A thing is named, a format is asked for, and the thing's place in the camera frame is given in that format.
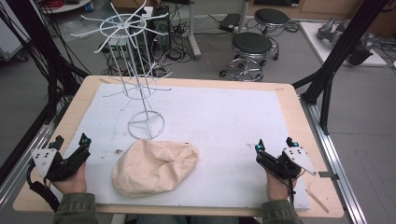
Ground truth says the large black round stool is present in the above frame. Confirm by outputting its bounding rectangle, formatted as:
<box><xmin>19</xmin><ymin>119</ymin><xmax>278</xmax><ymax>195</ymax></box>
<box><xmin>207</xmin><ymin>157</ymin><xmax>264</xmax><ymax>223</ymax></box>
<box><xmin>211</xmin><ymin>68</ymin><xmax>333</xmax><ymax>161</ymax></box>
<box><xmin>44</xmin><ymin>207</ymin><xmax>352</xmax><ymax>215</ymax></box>
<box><xmin>219</xmin><ymin>31</ymin><xmax>280</xmax><ymax>83</ymax></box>

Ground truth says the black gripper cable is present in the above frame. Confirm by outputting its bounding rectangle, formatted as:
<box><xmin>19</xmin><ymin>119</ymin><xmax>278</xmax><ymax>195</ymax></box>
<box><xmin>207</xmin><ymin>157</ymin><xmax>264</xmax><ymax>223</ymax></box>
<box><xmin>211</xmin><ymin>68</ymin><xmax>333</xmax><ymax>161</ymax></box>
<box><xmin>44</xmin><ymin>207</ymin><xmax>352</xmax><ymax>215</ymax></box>
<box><xmin>25</xmin><ymin>162</ymin><xmax>61</xmax><ymax>213</ymax></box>
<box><xmin>286</xmin><ymin>169</ymin><xmax>296</xmax><ymax>207</ymax></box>

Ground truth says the white floor platform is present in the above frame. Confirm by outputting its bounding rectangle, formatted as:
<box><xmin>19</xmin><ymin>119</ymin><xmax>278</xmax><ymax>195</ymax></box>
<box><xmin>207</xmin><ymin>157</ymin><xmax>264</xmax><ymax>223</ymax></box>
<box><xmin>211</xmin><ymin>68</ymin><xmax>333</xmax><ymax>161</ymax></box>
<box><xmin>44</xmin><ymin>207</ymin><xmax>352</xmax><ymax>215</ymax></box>
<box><xmin>299</xmin><ymin>21</ymin><xmax>389</xmax><ymax>68</ymax></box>

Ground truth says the white foam mat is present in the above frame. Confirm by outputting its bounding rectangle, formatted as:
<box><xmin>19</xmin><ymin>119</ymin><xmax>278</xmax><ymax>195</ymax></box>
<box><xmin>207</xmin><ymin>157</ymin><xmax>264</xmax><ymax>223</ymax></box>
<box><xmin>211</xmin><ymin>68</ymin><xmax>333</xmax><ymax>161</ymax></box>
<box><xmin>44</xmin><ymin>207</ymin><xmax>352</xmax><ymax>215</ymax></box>
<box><xmin>49</xmin><ymin>83</ymin><xmax>312</xmax><ymax>211</ymax></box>

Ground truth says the beige fabric hat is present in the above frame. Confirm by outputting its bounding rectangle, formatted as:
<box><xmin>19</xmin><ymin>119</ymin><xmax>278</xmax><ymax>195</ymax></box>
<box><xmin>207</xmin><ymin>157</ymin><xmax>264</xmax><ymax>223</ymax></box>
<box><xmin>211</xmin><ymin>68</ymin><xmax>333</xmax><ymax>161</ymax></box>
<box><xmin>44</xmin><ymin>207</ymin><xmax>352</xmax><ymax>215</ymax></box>
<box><xmin>111</xmin><ymin>138</ymin><xmax>200</xmax><ymax>199</ymax></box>

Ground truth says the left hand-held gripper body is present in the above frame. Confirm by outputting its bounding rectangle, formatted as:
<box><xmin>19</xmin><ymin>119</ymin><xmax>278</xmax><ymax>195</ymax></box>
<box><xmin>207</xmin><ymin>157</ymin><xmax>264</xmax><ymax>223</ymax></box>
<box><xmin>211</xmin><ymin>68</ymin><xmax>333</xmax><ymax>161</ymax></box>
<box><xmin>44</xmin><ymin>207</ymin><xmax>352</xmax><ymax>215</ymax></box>
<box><xmin>30</xmin><ymin>143</ymin><xmax>92</xmax><ymax>183</ymax></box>

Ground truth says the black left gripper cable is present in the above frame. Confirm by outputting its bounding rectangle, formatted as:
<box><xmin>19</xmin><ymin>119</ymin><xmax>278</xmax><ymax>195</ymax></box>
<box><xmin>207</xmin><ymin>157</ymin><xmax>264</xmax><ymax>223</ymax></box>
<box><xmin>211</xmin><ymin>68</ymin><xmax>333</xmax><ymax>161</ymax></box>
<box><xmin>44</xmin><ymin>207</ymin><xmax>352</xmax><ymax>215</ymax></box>
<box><xmin>25</xmin><ymin>162</ymin><xmax>61</xmax><ymax>213</ymax></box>

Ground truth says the black computer tower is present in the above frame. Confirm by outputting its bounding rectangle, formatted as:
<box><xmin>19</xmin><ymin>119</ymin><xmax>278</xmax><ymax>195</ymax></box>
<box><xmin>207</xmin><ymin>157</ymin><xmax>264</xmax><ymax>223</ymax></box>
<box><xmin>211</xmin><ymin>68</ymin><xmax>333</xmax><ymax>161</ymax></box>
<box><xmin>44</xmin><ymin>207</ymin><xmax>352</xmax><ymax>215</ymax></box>
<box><xmin>147</xmin><ymin>6</ymin><xmax>173</xmax><ymax>55</ymax></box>

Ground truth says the grey metal desk leg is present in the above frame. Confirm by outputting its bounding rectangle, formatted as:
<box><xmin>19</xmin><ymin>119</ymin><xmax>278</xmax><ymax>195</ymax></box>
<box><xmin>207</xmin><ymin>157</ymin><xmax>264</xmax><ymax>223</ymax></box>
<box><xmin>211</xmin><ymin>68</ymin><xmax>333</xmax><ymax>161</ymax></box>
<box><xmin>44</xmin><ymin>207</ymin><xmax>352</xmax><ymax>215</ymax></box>
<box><xmin>186</xmin><ymin>0</ymin><xmax>203</xmax><ymax>61</ymax></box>

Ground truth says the white wire hat rack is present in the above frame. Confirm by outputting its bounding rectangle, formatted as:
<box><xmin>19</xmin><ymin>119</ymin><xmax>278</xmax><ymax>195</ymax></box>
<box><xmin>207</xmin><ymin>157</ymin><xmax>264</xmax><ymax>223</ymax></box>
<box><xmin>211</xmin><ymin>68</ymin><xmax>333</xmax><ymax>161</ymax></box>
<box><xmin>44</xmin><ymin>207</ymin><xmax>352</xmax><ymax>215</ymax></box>
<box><xmin>70</xmin><ymin>0</ymin><xmax>173</xmax><ymax>141</ymax></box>

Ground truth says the small black round stool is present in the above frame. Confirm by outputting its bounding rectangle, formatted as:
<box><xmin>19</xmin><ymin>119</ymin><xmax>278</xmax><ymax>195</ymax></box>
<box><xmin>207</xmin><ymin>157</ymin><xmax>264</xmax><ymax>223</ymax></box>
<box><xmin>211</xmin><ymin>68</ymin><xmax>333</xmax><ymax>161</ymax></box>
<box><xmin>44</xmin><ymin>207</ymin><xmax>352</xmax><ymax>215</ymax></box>
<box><xmin>253</xmin><ymin>7</ymin><xmax>290</xmax><ymax>35</ymax></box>

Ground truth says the wooden table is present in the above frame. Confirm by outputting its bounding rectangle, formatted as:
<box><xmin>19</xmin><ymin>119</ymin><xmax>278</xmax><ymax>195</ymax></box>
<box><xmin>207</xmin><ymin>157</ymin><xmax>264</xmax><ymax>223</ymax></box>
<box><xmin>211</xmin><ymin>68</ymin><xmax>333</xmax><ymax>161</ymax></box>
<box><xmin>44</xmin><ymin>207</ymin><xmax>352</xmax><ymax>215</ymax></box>
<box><xmin>12</xmin><ymin>75</ymin><xmax>345</xmax><ymax>218</ymax></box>

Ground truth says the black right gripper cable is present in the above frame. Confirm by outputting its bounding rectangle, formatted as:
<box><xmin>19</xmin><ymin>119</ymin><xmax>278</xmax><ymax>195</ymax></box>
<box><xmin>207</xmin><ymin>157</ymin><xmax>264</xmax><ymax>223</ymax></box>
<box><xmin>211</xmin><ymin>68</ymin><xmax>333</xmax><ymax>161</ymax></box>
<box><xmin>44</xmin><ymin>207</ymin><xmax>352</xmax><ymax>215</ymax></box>
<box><xmin>286</xmin><ymin>169</ymin><xmax>296</xmax><ymax>207</ymax></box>

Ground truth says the aluminium rail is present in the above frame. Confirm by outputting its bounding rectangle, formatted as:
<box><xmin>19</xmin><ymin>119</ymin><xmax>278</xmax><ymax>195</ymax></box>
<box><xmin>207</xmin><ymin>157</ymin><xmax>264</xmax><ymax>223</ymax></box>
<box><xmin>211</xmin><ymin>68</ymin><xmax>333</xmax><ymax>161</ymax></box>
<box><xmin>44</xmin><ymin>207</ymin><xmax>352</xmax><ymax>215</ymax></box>
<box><xmin>299</xmin><ymin>96</ymin><xmax>369</xmax><ymax>224</ymax></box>
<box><xmin>0</xmin><ymin>102</ymin><xmax>71</xmax><ymax>208</ymax></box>

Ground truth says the grey machine on platform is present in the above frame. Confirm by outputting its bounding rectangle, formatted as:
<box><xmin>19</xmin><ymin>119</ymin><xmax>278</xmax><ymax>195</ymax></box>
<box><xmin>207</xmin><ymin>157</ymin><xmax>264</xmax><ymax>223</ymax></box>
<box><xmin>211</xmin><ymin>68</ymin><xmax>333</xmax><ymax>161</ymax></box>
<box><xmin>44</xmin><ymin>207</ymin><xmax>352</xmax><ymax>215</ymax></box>
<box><xmin>317</xmin><ymin>16</ymin><xmax>375</xmax><ymax>67</ymax></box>

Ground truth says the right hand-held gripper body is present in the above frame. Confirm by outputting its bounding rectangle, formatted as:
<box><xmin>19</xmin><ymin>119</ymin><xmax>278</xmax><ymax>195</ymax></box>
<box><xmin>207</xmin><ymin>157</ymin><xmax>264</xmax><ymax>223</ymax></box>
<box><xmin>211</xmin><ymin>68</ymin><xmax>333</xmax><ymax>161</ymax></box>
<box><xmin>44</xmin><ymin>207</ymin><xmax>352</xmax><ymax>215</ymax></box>
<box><xmin>255</xmin><ymin>146</ymin><xmax>318</xmax><ymax>181</ymax></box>

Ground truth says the person's right hand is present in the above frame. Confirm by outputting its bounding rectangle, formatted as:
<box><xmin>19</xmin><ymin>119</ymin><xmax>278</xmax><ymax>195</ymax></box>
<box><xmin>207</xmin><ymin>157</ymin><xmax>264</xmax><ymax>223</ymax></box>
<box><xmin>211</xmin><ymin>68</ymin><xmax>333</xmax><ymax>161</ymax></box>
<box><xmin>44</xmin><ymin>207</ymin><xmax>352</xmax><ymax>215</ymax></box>
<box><xmin>264</xmin><ymin>169</ymin><xmax>307</xmax><ymax>202</ymax></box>

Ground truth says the tangle of floor cables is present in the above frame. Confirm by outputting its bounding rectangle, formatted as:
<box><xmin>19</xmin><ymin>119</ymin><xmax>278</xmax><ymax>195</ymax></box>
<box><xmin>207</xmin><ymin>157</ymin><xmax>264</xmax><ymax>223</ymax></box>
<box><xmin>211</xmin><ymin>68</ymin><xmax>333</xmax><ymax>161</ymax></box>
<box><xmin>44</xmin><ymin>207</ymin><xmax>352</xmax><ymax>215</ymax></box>
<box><xmin>102</xmin><ymin>3</ymin><xmax>219</xmax><ymax>78</ymax></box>

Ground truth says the person's left hand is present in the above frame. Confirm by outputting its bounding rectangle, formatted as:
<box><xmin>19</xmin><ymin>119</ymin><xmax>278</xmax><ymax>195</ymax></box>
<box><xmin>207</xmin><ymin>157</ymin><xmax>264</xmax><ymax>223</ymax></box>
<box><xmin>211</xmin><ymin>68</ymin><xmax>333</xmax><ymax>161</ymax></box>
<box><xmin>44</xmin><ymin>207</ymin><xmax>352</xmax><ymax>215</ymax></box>
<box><xmin>50</xmin><ymin>161</ymin><xmax>88</xmax><ymax>195</ymax></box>

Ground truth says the black metal frame post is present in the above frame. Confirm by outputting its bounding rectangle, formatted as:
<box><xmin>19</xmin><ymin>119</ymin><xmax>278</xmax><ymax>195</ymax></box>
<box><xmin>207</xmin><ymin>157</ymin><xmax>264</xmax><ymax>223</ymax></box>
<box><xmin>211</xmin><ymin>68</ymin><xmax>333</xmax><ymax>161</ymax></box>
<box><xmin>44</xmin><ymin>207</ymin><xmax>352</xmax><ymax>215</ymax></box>
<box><xmin>0</xmin><ymin>0</ymin><xmax>92</xmax><ymax>186</ymax></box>
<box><xmin>291</xmin><ymin>0</ymin><xmax>391</xmax><ymax>136</ymax></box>

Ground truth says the black metal bracket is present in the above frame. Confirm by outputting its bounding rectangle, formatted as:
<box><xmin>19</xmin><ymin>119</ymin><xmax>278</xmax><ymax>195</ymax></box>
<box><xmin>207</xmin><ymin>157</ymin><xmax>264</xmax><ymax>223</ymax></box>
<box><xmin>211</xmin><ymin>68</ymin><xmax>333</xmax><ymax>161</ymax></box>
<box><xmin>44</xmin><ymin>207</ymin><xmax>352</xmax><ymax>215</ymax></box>
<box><xmin>318</xmin><ymin>171</ymin><xmax>340</xmax><ymax>182</ymax></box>

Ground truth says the thin wooden stick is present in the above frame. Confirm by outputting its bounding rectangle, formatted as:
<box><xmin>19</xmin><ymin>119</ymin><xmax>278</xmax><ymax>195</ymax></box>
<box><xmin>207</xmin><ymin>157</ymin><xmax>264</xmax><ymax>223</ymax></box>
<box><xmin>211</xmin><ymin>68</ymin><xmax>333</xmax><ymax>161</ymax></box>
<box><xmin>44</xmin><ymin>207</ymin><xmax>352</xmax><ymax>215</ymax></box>
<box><xmin>305</xmin><ymin>189</ymin><xmax>331</xmax><ymax>215</ymax></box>

